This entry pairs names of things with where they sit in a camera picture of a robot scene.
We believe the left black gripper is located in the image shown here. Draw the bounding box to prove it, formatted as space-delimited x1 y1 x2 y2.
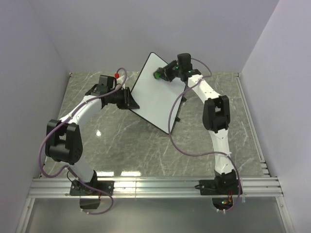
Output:
109 87 139 110

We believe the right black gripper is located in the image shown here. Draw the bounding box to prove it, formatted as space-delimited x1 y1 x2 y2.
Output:
155 62 181 84

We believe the green whiteboard eraser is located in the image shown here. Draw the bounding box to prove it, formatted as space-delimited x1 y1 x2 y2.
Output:
153 71 163 79

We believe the white whiteboard black frame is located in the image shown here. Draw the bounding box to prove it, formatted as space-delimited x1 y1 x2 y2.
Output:
131 52 186 133

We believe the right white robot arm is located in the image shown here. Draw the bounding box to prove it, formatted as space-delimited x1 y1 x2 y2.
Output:
154 60 239 195

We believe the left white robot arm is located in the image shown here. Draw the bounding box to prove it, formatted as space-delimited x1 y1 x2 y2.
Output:
45 82 139 195

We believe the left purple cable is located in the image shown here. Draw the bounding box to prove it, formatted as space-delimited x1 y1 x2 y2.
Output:
38 67 114 216

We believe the purple cable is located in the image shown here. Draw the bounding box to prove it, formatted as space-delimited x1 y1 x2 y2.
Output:
168 57 243 215
38 67 114 216

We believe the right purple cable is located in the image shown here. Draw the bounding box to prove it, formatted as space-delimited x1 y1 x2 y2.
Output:
168 57 243 215

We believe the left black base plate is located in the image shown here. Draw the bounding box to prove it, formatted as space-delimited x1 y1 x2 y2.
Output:
69 180 114 196

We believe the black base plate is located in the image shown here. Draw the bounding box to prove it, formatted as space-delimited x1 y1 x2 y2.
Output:
195 177 243 196
69 180 114 196

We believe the aluminium rail frame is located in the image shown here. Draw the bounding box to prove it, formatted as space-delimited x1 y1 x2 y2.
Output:
18 73 286 233

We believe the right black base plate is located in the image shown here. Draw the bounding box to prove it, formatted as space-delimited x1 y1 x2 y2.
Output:
195 177 243 196

